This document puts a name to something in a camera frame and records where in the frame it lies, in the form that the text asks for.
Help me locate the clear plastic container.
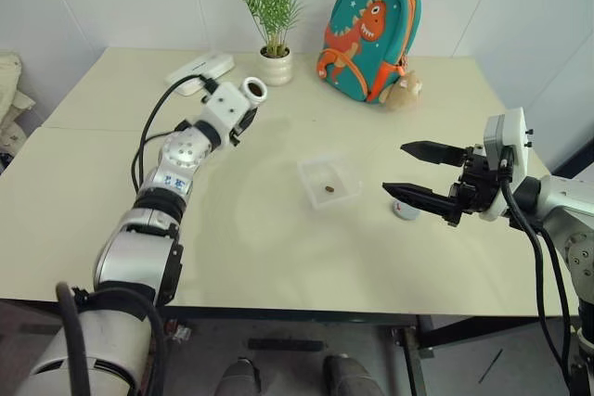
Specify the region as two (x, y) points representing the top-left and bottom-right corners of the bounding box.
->
(296, 152), (364, 211)

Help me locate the thick black shoulder cable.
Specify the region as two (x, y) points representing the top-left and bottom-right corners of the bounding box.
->
(55, 281), (94, 396)

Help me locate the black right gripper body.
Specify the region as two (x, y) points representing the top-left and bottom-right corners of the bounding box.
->
(446, 145), (505, 226)

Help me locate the brown plush toy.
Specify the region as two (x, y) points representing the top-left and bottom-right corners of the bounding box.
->
(380, 70), (424, 113)

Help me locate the teal dinosaur backpack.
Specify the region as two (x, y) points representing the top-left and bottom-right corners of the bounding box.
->
(316, 0), (423, 105)

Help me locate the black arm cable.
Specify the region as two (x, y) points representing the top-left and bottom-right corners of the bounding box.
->
(131, 73), (219, 196)
(498, 147), (575, 390)

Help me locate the dark rounded shape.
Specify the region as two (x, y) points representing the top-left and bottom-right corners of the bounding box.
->
(216, 357), (262, 396)
(322, 353), (386, 396)

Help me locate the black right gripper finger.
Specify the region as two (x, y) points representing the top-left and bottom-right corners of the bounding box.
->
(400, 139), (466, 167)
(381, 182), (454, 219)

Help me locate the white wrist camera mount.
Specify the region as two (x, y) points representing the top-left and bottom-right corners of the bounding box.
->
(477, 107), (531, 222)
(202, 82), (252, 149)

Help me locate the black flat bar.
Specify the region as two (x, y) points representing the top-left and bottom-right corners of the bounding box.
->
(247, 339), (325, 353)

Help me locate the white flat rectangular case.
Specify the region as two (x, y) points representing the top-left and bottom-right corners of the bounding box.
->
(165, 53), (236, 96)

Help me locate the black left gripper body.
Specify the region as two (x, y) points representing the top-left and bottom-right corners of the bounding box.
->
(229, 110), (254, 147)

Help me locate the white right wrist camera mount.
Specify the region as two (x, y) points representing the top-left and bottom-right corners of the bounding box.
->
(477, 107), (531, 222)

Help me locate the small white round cap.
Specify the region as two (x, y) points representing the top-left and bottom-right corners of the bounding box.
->
(392, 198), (421, 222)

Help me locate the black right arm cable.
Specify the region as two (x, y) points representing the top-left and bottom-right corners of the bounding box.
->
(498, 147), (575, 390)

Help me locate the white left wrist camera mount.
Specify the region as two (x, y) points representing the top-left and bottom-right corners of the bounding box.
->
(202, 82), (252, 149)

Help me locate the cream ribbed ceramic pot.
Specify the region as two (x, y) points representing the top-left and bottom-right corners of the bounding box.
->
(258, 45), (294, 87)

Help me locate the thin black stick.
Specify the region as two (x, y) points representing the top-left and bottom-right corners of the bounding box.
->
(479, 348), (504, 384)

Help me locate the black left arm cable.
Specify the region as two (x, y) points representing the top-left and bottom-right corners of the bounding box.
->
(131, 73), (219, 196)

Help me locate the green leafy plant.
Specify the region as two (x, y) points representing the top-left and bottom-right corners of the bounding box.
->
(229, 0), (305, 57)

